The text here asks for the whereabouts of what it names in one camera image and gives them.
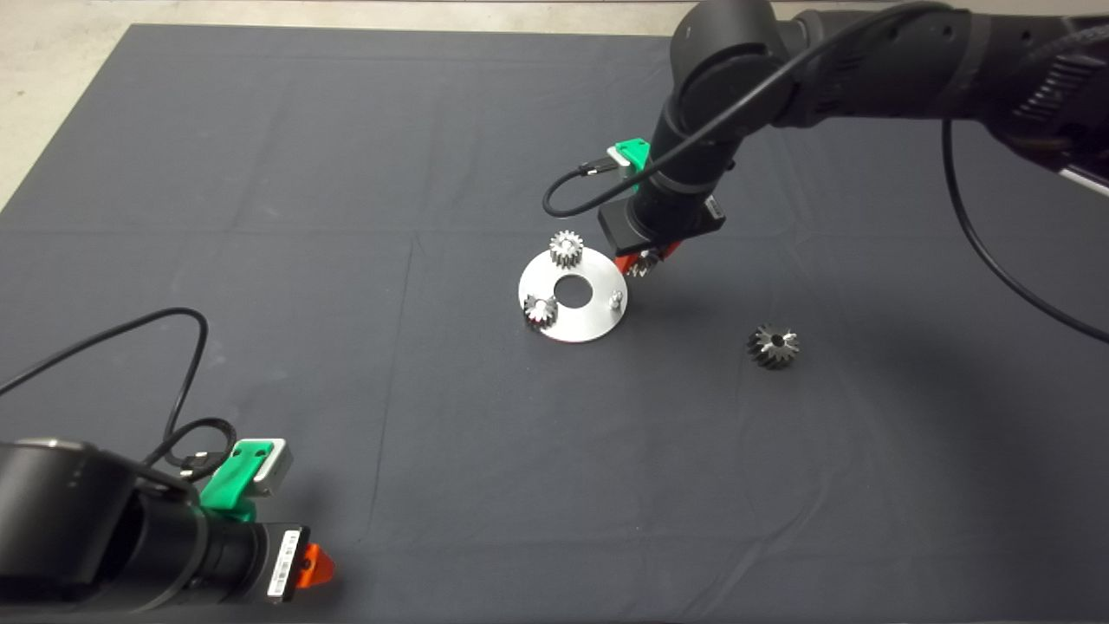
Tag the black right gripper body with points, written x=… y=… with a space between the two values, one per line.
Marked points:
x=663 y=221

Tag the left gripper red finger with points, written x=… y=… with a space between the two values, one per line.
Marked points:
x=315 y=568

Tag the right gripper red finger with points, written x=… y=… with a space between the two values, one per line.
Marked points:
x=670 y=252
x=625 y=263

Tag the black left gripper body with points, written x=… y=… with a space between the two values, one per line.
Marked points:
x=247 y=562

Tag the small steel gear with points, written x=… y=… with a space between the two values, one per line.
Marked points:
x=540 y=312
x=567 y=251
x=643 y=267

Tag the large dark steel gear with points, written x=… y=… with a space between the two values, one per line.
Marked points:
x=762 y=351

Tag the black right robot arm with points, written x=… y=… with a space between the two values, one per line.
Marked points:
x=866 y=69

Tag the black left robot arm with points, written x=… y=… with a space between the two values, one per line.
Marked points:
x=61 y=529

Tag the round metal plate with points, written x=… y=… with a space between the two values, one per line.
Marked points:
x=589 y=325

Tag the dark grey table cloth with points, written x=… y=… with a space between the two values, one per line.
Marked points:
x=346 y=173

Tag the right gripper's silver camera box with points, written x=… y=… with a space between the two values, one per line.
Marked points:
x=619 y=160

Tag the gripper's silver camera box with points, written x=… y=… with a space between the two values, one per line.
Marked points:
x=619 y=160
x=275 y=466

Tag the right gripper's green camera mount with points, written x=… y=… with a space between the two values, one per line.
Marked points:
x=634 y=152

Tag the gripper's green camera mount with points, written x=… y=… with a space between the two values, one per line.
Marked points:
x=230 y=481
x=634 y=152

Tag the left gripper's green camera mount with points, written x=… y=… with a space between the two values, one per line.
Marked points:
x=230 y=481

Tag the left gripper's silver camera box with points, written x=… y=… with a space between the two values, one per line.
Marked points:
x=275 y=466

